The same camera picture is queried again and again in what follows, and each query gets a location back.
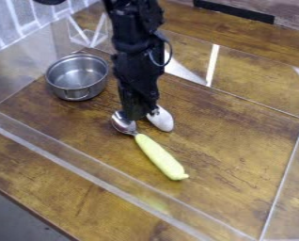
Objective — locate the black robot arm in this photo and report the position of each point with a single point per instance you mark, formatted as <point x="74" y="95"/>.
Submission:
<point x="134" y="19"/>

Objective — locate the clear acrylic enclosure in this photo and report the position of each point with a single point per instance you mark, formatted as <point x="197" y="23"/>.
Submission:
<point x="78" y="174"/>

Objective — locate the green handled metal spoon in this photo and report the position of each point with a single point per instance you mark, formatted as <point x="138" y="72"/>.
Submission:
<point x="158" y="156"/>

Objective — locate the white red toy mushroom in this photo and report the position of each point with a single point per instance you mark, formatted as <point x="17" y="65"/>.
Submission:
<point x="161" y="119"/>

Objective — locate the black bar on table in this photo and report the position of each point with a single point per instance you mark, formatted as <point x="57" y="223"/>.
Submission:
<point x="239" y="12"/>

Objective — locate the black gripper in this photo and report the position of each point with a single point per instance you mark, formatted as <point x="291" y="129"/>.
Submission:
<point x="137" y="71"/>

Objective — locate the small steel pot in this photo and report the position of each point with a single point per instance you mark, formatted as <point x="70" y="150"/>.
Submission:
<point x="76" y="77"/>

